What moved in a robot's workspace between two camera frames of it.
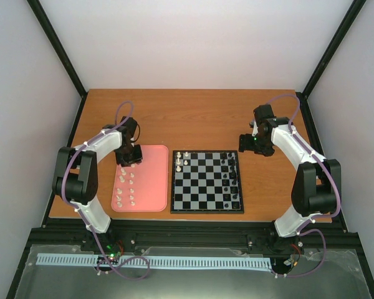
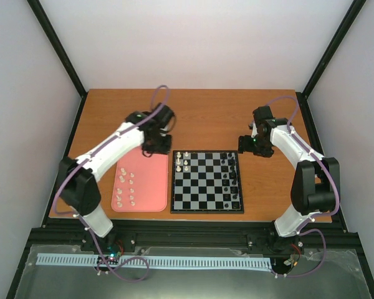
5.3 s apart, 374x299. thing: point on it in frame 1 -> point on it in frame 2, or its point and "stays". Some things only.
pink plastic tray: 143,187 stays
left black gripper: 136,159 -> 166,149
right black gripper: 268,151 stays
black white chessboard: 206,182 stays
